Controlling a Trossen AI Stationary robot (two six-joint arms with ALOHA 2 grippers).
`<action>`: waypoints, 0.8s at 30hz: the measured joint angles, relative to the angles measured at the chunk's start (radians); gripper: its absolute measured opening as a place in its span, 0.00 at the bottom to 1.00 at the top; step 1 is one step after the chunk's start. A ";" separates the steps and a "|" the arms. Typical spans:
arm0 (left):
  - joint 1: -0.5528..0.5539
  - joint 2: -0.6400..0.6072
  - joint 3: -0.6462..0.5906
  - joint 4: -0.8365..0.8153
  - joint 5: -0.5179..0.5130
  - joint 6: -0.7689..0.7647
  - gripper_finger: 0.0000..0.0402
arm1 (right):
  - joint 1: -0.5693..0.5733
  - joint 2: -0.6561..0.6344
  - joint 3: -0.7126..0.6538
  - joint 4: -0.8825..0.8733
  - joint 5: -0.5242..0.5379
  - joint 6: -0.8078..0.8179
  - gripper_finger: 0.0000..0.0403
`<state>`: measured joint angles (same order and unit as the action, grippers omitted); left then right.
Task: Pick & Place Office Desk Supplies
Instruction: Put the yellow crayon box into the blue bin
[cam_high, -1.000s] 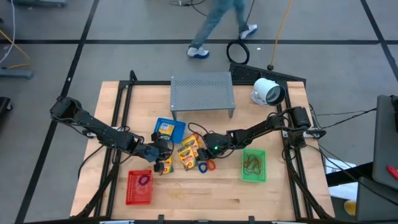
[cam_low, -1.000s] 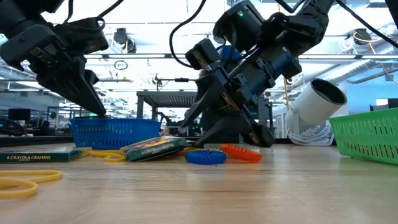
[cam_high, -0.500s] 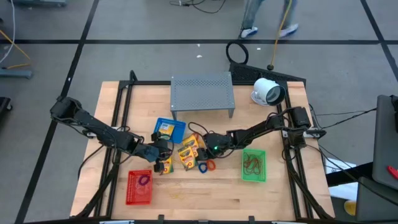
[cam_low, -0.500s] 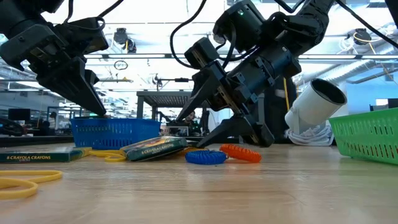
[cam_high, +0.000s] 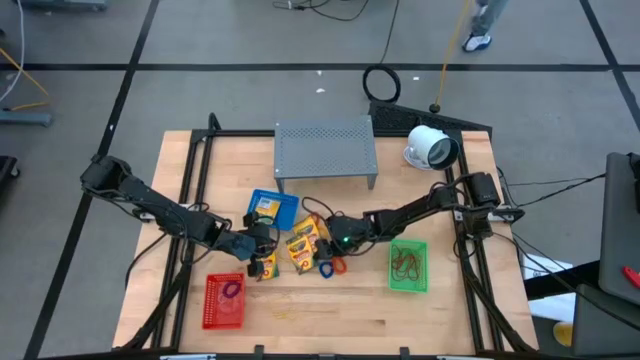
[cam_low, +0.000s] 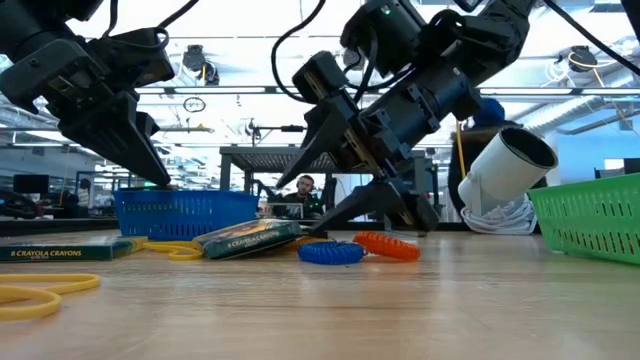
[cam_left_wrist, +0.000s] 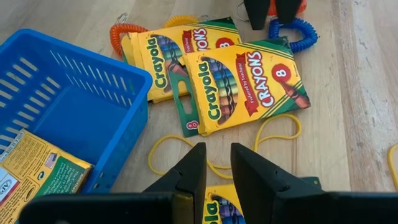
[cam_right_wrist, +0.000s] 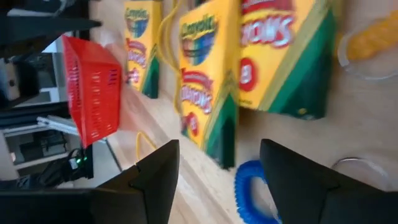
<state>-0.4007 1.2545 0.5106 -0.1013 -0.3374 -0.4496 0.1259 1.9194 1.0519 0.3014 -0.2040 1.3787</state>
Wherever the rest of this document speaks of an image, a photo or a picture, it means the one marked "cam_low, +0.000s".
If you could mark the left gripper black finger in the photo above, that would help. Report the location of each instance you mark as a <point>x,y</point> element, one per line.
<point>115,130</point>
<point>149,125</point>

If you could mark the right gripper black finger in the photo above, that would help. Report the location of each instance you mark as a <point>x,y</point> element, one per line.
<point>325,130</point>
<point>390,200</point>

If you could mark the orange spiral coil wristband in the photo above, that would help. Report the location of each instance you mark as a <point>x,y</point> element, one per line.
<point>387,246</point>

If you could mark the blue spiral coil wristband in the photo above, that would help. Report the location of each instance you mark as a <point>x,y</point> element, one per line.
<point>330,253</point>

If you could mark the blue plastic basket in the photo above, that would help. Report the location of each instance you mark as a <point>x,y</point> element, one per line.
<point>185,215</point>

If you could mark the Crayola crayon box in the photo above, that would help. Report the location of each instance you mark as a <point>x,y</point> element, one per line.
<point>70,250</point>
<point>250,239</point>

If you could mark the yellow rubber band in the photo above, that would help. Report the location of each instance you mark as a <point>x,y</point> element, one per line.
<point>52,300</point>
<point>185,255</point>

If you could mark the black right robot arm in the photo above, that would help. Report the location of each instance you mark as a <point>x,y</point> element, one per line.
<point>450,30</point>

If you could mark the grey perforated metal shelf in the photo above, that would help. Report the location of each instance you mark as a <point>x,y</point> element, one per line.
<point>250,160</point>

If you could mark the long ceiling light bar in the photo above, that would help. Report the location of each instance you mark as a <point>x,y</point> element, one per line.
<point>225,90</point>

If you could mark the white crumpled cloth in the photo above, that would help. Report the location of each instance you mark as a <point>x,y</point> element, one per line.
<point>500,222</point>

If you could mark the green plastic basket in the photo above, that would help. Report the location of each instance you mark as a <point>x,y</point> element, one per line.
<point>590,220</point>

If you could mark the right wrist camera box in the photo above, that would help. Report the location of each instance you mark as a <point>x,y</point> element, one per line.
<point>320,75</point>

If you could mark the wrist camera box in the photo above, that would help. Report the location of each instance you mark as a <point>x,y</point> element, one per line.
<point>320,75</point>
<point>140,55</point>

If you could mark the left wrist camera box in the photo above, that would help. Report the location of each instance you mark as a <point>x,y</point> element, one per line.
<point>140,55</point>

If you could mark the silver ventilation duct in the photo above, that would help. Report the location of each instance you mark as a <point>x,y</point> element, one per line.
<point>575,107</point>

